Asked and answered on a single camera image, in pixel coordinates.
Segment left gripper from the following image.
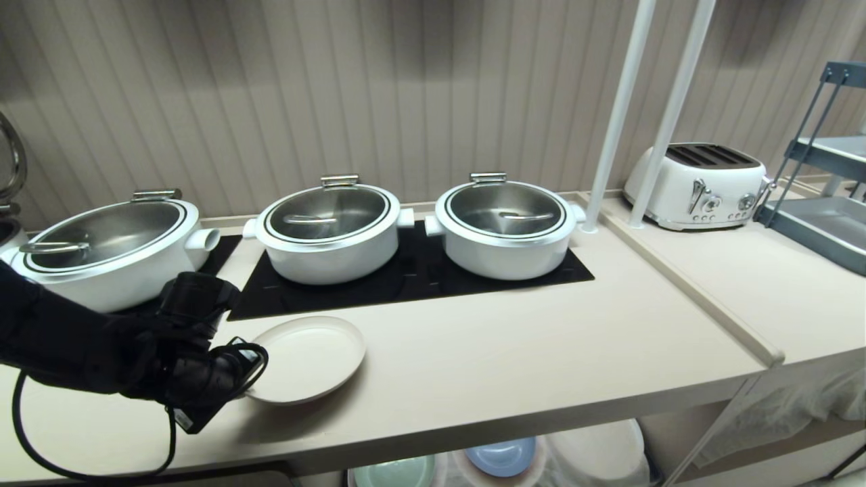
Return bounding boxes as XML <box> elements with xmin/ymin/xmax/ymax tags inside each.
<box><xmin>157</xmin><ymin>342</ymin><xmax>269</xmax><ymax>408</ymax></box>

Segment large white cooking pot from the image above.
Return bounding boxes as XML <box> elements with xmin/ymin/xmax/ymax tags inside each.
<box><xmin>0</xmin><ymin>189</ymin><xmax>221</xmax><ymax>314</ymax></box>

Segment translucent plastic sheet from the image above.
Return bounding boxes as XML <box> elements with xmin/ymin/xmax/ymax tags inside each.
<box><xmin>696</xmin><ymin>365</ymin><xmax>866</xmax><ymax>469</ymax></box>

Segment white plate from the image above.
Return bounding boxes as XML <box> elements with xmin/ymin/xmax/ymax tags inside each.
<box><xmin>547</xmin><ymin>419</ymin><xmax>651</xmax><ymax>487</ymax></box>

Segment blue plate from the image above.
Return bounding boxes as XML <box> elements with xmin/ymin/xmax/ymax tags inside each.
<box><xmin>463</xmin><ymin>437</ymin><xmax>537</xmax><ymax>479</ymax></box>

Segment chrome curved handle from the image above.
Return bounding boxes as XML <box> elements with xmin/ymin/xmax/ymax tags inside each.
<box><xmin>0</xmin><ymin>112</ymin><xmax>28</xmax><ymax>204</ymax></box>

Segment pale green plate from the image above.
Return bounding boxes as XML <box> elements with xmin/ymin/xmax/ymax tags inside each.
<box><xmin>352</xmin><ymin>454</ymin><xmax>438</xmax><ymax>487</ymax></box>

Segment white four-slot toaster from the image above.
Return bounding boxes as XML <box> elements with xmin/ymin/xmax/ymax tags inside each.
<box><xmin>623</xmin><ymin>142</ymin><xmax>773</xmax><ymax>232</ymax></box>

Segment blue-grey metal shelf rack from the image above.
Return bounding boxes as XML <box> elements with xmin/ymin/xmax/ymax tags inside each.
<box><xmin>752</xmin><ymin>61</ymin><xmax>866</xmax><ymax>277</ymax></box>

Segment white vertical pole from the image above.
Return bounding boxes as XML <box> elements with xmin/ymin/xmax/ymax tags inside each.
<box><xmin>581</xmin><ymin>0</ymin><xmax>658</xmax><ymax>235</ymax></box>
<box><xmin>629</xmin><ymin>0</ymin><xmax>717</xmax><ymax>230</ymax></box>

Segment cream round plate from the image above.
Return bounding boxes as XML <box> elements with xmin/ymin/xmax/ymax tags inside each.
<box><xmin>244</xmin><ymin>316</ymin><xmax>367</xmax><ymax>406</ymax></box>

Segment black cable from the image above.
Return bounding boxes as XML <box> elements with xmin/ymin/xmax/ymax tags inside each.
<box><xmin>10</xmin><ymin>369</ymin><xmax>180</xmax><ymax>482</ymax></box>

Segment large glass pot lid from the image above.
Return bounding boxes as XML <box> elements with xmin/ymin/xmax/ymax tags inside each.
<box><xmin>19</xmin><ymin>190</ymin><xmax>187</xmax><ymax>275</ymax></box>

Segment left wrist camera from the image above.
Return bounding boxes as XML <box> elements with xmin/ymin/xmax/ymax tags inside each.
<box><xmin>170</xmin><ymin>400</ymin><xmax>235</xmax><ymax>435</ymax></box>

